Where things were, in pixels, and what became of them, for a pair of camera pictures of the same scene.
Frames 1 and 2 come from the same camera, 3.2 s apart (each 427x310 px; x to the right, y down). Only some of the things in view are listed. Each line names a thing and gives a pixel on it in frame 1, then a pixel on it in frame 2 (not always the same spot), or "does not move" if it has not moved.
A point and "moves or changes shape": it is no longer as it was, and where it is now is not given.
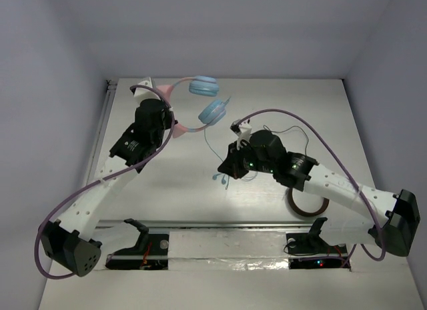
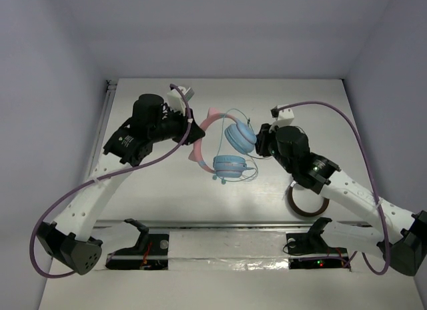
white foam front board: x=241 y=269 does not move
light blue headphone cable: x=226 y=177 to x=222 y=121
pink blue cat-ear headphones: x=212 y=112 moves or changes shape
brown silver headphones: x=325 y=203 does not move
